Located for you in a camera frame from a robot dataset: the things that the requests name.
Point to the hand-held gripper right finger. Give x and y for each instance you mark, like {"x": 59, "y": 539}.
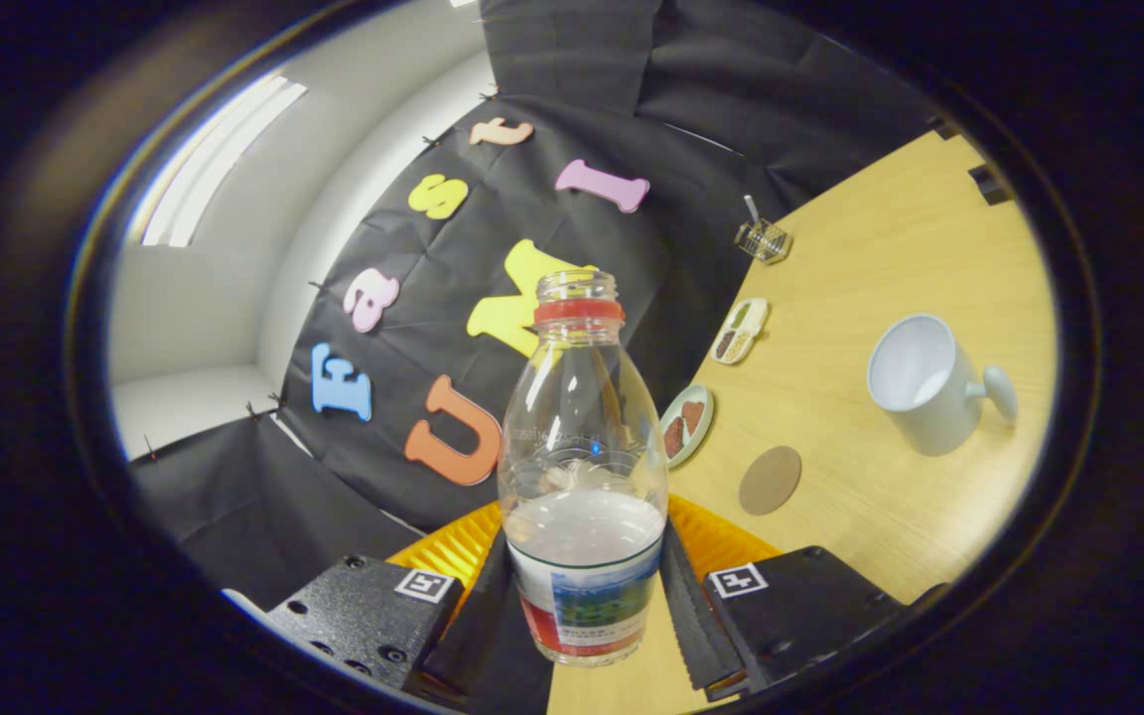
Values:
{"x": 696, "y": 616}

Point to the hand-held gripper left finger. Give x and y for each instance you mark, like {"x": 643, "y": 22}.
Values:
{"x": 483, "y": 636}

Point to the black table clamp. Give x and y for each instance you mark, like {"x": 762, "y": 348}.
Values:
{"x": 943, "y": 128}
{"x": 989, "y": 185}

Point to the brown meat piece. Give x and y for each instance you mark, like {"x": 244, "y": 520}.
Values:
{"x": 693, "y": 417}
{"x": 673, "y": 437}

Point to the white divided dish with grains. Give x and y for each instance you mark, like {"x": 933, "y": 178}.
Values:
{"x": 739, "y": 331}

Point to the wooden table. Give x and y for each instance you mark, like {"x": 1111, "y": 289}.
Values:
{"x": 880, "y": 248}

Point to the long ceiling light panel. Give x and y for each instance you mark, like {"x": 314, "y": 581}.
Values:
{"x": 219, "y": 164}

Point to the light green plate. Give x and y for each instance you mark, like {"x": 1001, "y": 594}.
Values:
{"x": 673, "y": 457}

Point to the clear juice bottle red label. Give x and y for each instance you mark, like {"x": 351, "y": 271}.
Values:
{"x": 582, "y": 556}

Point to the brown round coaster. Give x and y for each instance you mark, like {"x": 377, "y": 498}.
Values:
{"x": 770, "y": 481}

